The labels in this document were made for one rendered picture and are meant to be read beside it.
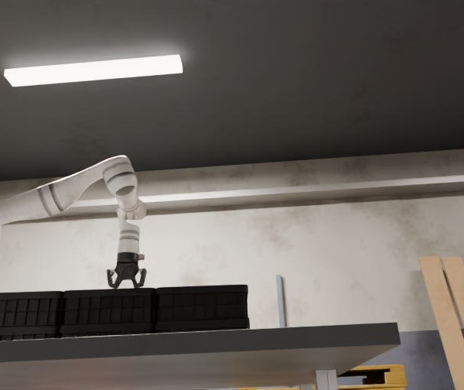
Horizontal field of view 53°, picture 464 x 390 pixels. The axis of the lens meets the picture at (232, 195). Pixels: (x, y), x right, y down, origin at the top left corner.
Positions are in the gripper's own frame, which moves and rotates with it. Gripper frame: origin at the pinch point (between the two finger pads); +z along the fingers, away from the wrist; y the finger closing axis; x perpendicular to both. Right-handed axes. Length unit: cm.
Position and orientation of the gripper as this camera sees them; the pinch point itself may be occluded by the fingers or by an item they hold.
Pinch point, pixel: (124, 295)
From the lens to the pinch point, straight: 165.7
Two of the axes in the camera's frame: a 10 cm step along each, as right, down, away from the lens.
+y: 10.0, -0.3, -0.1
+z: 0.2, 9.1, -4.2
